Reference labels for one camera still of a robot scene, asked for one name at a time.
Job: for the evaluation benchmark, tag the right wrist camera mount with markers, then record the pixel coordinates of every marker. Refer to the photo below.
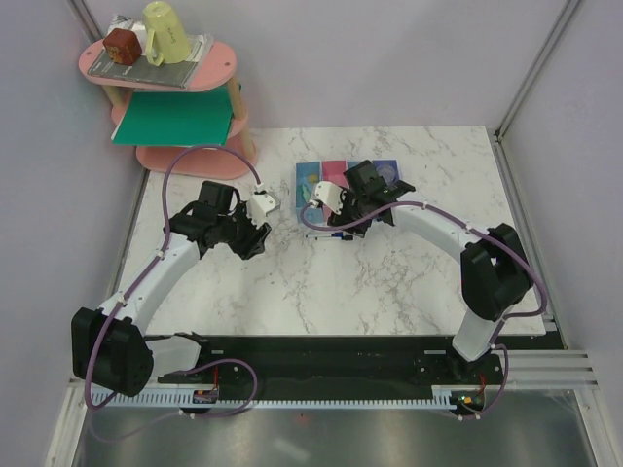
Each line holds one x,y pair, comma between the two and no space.
329,194

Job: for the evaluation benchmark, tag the green folder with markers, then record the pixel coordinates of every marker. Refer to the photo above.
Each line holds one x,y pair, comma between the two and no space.
184,119

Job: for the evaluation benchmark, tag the purple drawer bin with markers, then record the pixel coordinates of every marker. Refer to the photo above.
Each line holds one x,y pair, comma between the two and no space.
394,163

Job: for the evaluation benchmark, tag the white cable duct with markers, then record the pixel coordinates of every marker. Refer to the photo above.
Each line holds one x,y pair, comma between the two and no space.
188,398

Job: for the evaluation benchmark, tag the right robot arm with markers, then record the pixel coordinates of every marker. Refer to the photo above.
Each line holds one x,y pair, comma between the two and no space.
492,263

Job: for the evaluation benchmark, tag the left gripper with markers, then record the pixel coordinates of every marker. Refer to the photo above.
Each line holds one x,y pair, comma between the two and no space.
254,242

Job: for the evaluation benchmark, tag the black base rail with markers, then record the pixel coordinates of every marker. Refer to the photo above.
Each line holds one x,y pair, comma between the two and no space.
335,368

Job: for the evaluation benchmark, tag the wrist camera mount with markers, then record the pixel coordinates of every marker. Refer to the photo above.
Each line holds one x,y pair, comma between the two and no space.
329,194
260,206

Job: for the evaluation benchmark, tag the pink wooden tiered shelf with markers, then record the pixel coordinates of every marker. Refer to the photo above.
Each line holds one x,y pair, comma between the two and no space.
227,161

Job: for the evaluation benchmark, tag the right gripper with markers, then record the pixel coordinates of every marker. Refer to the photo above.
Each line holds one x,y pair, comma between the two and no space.
337,220

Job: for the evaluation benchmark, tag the blue cap marker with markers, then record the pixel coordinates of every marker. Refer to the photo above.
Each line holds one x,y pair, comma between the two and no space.
319,236

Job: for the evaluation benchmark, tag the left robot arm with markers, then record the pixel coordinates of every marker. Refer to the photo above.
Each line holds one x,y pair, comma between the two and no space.
109,347

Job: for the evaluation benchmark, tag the grey magazine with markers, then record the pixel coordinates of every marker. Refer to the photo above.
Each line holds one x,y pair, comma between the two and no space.
178,75

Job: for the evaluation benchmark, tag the green highlighter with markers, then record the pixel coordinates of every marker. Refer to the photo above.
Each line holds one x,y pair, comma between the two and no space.
305,193

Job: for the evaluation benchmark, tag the black cap marker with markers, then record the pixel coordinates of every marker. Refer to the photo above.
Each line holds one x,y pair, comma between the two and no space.
347,237

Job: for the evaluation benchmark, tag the pink drawer bin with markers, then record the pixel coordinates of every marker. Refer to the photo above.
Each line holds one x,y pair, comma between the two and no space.
333,172

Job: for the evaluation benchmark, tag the red brown cube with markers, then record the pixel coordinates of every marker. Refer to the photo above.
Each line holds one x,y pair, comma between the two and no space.
122,46

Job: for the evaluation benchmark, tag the yellow mug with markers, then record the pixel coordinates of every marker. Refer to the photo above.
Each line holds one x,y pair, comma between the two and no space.
167,42

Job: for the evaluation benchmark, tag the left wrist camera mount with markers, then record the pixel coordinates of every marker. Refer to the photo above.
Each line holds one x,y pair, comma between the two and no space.
260,206

